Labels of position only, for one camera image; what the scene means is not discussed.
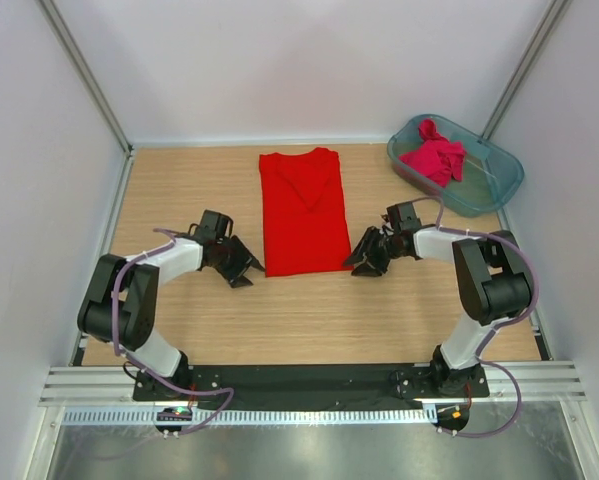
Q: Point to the right aluminium corner post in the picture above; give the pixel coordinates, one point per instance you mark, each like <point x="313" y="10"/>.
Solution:
<point x="540" y="38"/>

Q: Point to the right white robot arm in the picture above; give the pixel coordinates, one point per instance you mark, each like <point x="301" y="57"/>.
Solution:
<point x="497" y="286"/>

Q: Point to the red t shirt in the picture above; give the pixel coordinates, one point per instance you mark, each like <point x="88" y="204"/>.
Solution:
<point x="304" y="217"/>

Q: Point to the teal plastic bin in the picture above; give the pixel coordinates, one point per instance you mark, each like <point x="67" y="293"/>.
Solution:
<point x="491" y="175"/>

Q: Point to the aluminium corner post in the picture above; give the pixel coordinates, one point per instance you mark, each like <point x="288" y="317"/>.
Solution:
<point x="81" y="67"/>
<point x="540" y="38"/>

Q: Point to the left aluminium corner post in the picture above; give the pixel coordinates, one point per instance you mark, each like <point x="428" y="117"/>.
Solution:
<point x="81" y="67"/>

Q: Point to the white slotted cable duct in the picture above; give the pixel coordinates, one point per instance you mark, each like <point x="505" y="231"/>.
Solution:
<point x="178" y="416"/>

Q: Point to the magenta t shirt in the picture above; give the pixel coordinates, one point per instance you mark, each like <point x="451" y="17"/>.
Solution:
<point x="437" y="158"/>

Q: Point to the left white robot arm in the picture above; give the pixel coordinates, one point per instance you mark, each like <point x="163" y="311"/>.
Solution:
<point x="119" y="306"/>

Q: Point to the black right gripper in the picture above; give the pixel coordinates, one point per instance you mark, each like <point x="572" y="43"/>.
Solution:
<point x="373" y="266"/>

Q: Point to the aluminium front rail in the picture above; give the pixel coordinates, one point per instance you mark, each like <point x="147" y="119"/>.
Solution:
<point x="108" y="385"/>

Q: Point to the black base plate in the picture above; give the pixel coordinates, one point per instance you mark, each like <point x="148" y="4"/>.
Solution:
<point x="343" y="387"/>

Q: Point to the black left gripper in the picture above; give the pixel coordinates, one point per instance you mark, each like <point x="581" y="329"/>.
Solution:
<point x="235" y="275"/>

